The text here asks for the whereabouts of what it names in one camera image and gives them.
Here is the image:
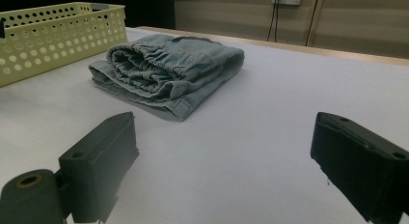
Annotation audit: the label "black power cable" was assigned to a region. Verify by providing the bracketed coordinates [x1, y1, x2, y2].
[266, 0, 278, 42]
[305, 0, 320, 47]
[274, 0, 282, 43]

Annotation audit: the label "grey-green shorts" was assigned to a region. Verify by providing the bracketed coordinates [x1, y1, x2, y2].
[88, 34, 245, 123]

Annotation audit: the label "pale yellow perforated plastic basket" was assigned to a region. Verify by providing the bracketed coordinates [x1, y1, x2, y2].
[0, 1, 128, 89]

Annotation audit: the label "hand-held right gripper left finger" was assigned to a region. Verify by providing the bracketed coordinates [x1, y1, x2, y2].
[58, 111, 140, 224]

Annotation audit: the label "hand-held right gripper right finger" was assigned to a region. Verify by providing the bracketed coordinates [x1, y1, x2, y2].
[310, 111, 409, 224]

